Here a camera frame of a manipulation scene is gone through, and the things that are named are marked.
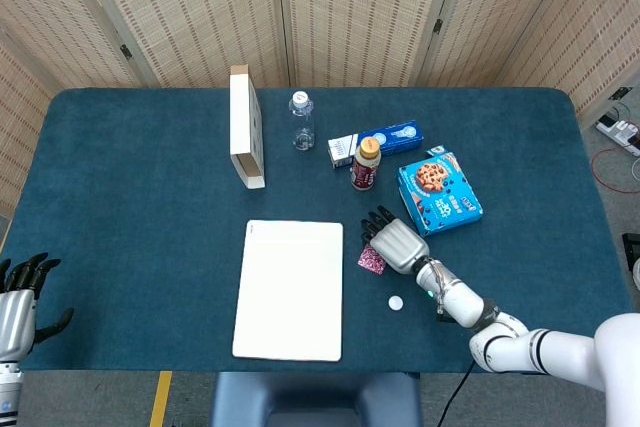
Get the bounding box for white cardboard box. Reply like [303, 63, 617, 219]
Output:
[229, 64, 267, 191]

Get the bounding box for clear plastic water bottle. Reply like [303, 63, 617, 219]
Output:
[288, 90, 317, 152]

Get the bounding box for dark blue table cloth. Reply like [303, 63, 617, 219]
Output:
[0, 86, 632, 376]

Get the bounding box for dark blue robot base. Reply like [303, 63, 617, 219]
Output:
[209, 371, 424, 427]

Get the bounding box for white rectangular board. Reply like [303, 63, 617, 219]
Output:
[231, 219, 345, 363]

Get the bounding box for blue white toothpaste box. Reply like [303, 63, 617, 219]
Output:
[327, 119, 426, 171]

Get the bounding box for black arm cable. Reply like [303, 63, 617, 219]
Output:
[435, 361, 476, 427]

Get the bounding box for beige woven folding screen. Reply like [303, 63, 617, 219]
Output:
[0, 0, 640, 221]

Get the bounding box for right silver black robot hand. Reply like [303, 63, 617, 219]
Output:
[359, 205, 432, 276]

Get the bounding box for black equipment stand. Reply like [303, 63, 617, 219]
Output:
[621, 232, 640, 293]

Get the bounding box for red cable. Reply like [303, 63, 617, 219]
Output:
[591, 146, 640, 194]

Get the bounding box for brown coffee bottle gold cap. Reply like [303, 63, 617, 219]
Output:
[350, 135, 383, 192]

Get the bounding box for pink patterned packet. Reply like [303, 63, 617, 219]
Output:
[357, 243, 387, 276]

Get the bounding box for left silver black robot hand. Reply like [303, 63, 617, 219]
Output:
[0, 252, 75, 363]

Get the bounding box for white power strip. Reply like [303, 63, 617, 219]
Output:
[594, 114, 640, 157]

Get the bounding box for blue cookie box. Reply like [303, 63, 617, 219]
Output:
[397, 145, 485, 239]

